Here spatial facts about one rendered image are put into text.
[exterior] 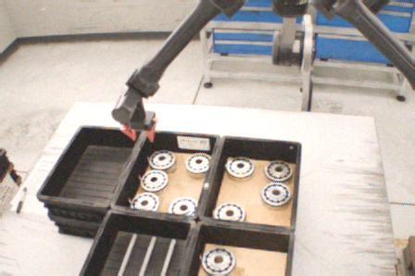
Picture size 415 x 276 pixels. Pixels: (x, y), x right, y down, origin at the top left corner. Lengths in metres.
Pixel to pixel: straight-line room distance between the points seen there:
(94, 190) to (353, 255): 0.98
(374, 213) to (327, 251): 0.27
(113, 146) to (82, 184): 0.22
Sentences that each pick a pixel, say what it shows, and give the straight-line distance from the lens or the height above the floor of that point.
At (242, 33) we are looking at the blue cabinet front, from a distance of 3.15.
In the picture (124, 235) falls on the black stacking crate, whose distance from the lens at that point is 1.35.
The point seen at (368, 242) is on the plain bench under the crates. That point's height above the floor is 0.70.
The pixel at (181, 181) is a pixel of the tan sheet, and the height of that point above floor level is 0.83.
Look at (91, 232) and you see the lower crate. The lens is 1.51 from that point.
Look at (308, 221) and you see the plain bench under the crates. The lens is 1.49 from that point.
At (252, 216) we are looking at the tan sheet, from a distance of 1.33.
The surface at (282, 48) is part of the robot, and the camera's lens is 1.53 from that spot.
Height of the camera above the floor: 1.89
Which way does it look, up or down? 47 degrees down
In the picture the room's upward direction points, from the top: 3 degrees counter-clockwise
